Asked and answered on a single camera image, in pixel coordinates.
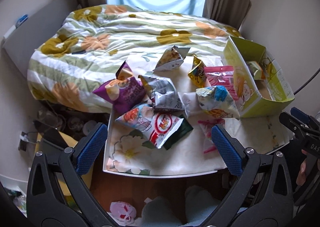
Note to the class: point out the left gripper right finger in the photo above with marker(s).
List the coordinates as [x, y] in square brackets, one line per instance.
[261, 195]

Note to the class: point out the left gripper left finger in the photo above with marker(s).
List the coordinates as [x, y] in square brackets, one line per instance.
[57, 195]

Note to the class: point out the white orange snack bag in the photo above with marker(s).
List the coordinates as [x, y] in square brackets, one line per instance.
[256, 71]

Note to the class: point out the blue white snack bag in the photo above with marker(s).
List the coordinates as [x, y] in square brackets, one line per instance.
[217, 102]

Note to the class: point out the pink striped snack bag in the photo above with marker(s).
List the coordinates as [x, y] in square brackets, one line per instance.
[222, 76]

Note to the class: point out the white translucent snack packet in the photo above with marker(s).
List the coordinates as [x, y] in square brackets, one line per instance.
[190, 103]

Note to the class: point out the yellow chocolate snack bag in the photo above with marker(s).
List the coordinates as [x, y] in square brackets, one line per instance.
[197, 74]

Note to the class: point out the purple chip bag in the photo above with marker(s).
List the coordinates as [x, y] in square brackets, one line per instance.
[123, 92]

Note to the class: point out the silver barcode snack bag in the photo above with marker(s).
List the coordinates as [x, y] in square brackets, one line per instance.
[162, 93]

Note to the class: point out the silver chip bag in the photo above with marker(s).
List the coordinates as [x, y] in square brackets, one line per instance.
[171, 59]

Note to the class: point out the dark green snack packet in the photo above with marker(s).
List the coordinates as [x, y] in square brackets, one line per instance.
[183, 130]

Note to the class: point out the person's right hand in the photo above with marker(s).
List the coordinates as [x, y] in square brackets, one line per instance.
[301, 178]

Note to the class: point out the green cardboard box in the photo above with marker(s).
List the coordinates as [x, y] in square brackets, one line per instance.
[256, 98]

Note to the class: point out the pink plastic bag on floor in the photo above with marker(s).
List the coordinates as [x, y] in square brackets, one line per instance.
[123, 211]

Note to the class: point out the pink magenta flat packet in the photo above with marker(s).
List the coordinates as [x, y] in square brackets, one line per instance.
[206, 126]

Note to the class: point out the red white snack bag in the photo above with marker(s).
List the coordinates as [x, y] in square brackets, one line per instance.
[157, 127]

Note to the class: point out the floral bed quilt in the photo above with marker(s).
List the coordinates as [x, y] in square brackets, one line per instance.
[93, 42]

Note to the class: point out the grey headboard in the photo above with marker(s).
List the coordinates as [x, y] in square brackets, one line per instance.
[37, 29]

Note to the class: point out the blue item on headboard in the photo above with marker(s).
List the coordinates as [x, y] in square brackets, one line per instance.
[21, 20]

